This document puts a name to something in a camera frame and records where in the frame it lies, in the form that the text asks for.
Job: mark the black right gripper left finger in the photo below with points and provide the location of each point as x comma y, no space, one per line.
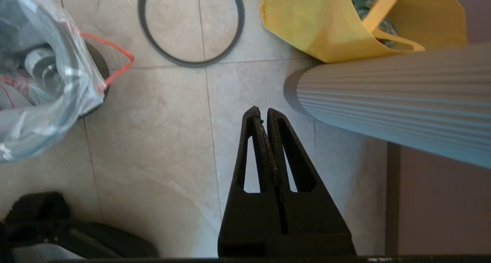
249,217

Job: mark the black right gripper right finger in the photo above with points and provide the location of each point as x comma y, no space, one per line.
314,217

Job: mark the white trash bag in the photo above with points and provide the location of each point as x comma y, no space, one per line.
50,109

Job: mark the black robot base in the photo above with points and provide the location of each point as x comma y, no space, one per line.
76,236

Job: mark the yellow fabric tote bag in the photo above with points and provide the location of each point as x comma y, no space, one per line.
307,21

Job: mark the black round trash bin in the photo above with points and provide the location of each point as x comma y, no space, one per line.
98,58

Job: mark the dark grey baseboard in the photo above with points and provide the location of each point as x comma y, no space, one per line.
393,197

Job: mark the grey ribbed round object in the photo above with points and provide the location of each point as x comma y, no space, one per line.
402,98

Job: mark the plastic bottle white label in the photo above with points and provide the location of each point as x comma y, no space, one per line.
44,67

